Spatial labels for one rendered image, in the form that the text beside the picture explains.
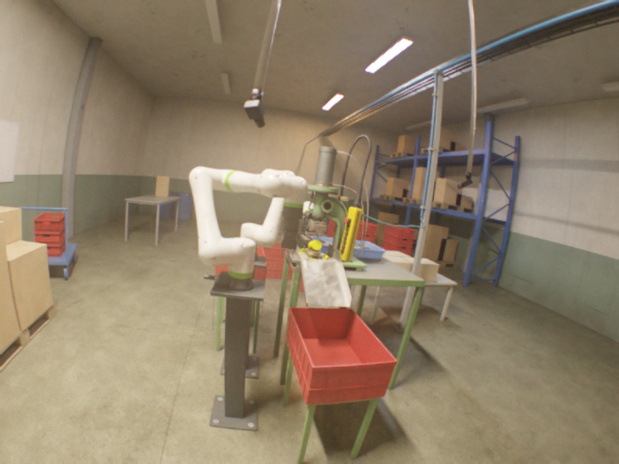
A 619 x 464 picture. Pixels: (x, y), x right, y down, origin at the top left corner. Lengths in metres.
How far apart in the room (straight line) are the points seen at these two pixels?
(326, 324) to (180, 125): 9.48
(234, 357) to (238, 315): 0.27
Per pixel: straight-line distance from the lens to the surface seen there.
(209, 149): 10.22
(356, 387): 1.36
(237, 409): 1.90
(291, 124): 10.38
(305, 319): 1.75
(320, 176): 1.88
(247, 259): 1.39
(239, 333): 1.54
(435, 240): 7.58
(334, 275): 1.81
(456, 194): 7.45
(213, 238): 1.32
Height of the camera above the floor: 1.45
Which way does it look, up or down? 8 degrees down
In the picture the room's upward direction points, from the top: 8 degrees clockwise
